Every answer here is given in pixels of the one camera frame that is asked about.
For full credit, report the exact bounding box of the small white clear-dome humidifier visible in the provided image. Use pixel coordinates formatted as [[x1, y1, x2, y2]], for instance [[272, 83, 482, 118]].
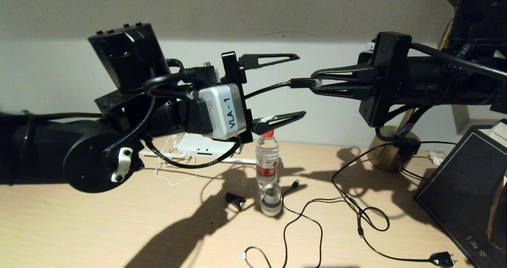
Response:
[[260, 182, 283, 216]]

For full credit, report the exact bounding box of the brass desk lamp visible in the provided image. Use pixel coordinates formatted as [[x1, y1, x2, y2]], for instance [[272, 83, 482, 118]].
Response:
[[368, 0, 465, 173]]

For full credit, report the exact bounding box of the black ethernet cable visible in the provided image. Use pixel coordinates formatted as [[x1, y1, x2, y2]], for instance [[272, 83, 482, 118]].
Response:
[[143, 78, 329, 169]]

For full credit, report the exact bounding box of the black left camera bracket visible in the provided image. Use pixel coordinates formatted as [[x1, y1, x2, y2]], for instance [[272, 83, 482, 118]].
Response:
[[177, 98, 214, 134]]

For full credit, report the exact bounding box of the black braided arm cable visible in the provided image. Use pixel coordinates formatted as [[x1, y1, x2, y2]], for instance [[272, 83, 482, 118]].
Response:
[[374, 105, 431, 142], [101, 98, 157, 157]]

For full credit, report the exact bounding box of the black cable with white tag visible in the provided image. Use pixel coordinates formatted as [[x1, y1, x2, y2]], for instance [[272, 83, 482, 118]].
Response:
[[238, 246, 274, 268]]

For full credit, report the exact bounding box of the white plastic mounting bracket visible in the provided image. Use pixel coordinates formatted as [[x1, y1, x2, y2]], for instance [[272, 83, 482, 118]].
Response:
[[111, 147, 133, 182]]

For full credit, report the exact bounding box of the black lamp power cord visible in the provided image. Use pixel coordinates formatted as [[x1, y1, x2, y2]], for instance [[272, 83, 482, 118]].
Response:
[[332, 141, 456, 268]]

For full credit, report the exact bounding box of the dark blue gift bag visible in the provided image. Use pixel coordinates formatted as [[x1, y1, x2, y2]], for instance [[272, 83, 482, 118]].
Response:
[[414, 119, 507, 268]]

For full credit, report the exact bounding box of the white wifi router with antennas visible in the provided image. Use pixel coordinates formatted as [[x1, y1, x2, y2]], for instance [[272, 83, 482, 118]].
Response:
[[139, 131, 257, 165]]

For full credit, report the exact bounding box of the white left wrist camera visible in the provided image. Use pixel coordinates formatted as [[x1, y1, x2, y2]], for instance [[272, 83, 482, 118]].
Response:
[[197, 84, 249, 140]]

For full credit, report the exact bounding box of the white power adapter with cord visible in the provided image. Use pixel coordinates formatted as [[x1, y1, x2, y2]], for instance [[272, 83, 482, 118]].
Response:
[[154, 135, 198, 186]]

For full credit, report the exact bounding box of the black left camera cable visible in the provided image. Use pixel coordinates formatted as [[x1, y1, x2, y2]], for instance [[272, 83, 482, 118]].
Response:
[[143, 60, 221, 100]]

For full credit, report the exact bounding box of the black block on lamp base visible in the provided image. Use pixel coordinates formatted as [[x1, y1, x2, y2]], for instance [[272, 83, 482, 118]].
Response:
[[390, 137, 421, 157]]

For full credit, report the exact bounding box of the small black plastic clip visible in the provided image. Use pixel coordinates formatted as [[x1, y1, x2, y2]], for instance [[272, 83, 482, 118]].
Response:
[[225, 192, 246, 211]]

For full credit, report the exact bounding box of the clear water bottle red cap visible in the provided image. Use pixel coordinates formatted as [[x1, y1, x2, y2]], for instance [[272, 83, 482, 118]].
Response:
[[255, 130, 280, 190]]

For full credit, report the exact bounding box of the white box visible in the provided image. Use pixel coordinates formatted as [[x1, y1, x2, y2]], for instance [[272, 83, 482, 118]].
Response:
[[477, 122, 507, 151]]

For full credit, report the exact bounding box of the black right camera cable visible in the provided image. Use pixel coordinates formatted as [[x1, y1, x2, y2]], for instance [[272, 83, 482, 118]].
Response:
[[410, 42, 507, 81]]

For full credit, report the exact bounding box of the black USB cable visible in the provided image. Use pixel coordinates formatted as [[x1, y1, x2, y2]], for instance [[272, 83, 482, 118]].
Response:
[[282, 180, 391, 268]]

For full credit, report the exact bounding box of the black camera cable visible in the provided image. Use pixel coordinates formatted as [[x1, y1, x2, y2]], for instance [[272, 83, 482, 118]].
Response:
[[143, 60, 221, 100], [410, 42, 507, 81]]

